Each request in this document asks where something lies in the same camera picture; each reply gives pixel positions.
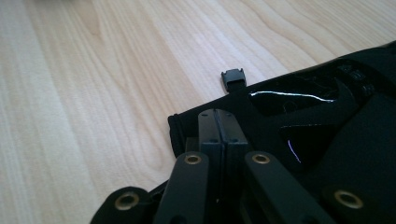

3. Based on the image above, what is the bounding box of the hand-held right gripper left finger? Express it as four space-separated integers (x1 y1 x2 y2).
185 108 224 201

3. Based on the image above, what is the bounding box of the black glove with buckle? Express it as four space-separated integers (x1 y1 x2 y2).
167 40 396 224

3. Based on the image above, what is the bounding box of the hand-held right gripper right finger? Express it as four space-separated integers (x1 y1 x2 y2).
216 108 250 201

